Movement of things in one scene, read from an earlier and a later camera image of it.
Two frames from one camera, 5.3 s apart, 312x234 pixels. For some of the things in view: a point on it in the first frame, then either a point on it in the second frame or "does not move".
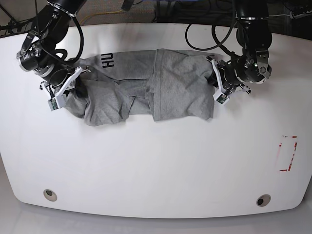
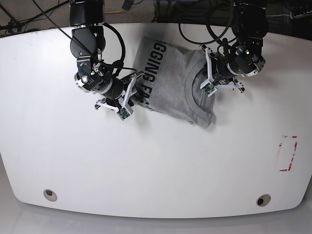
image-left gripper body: [57, 86] → [125, 110]
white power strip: [293, 16] does not move
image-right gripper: [228, 82] → [215, 80]
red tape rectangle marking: [292, 155] does not move
